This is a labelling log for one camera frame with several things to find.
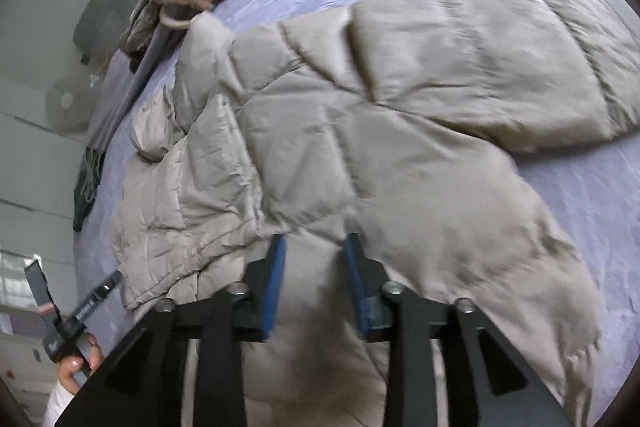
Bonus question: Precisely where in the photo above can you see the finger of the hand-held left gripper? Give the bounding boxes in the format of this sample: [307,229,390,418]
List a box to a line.
[91,270,123,305]

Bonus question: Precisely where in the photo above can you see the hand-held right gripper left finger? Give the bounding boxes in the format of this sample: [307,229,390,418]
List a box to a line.
[54,234,287,427]

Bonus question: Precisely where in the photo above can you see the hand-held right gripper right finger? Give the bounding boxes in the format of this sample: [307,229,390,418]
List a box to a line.
[343,233,577,427]

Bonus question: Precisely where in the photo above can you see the beige puffer jacket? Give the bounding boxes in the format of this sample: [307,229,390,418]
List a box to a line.
[109,0,640,427]

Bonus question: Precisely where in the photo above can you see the person's left hand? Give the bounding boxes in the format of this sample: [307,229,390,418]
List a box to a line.
[56,332,107,395]

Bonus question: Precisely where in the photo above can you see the dark green fringed cloth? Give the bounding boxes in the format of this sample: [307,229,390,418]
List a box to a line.
[71,147,107,233]

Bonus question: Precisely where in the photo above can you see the grey cloth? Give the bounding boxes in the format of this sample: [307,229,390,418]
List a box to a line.
[85,2,193,168]

